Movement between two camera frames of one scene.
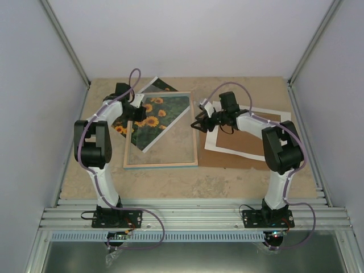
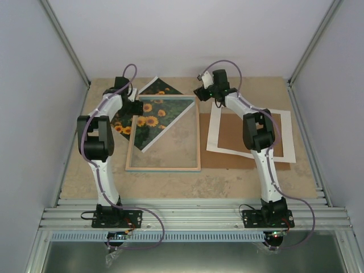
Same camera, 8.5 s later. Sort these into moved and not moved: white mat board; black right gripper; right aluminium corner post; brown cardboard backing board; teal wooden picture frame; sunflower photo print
Moved: teal wooden picture frame; black right gripper
Not moved: sunflower photo print; right aluminium corner post; brown cardboard backing board; white mat board
